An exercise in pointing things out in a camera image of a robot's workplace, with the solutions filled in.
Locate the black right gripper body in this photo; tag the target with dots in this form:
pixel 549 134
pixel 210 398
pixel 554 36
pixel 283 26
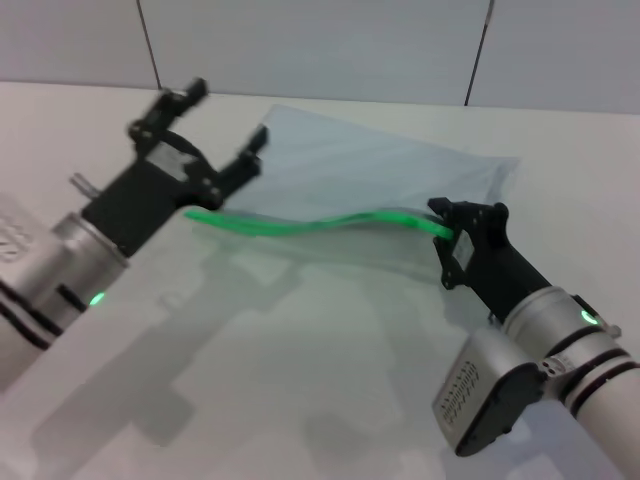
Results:
pixel 495 270

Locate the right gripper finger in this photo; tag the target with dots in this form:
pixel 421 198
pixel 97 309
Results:
pixel 447 270
pixel 485 214

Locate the silver peg on right gripper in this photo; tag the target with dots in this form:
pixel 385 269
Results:
pixel 614 330

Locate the transparent green-zip document bag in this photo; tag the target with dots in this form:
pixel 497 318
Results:
pixel 360 170

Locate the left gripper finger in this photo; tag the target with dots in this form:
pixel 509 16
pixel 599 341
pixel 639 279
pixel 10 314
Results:
pixel 170 105
pixel 247 162

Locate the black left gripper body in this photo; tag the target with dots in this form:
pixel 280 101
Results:
pixel 145 195

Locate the silver peg on gripper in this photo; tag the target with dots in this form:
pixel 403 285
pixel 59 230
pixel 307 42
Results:
pixel 85 184
pixel 614 330

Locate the silver peg on left gripper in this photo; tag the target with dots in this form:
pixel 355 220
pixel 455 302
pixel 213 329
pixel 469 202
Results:
pixel 85 184

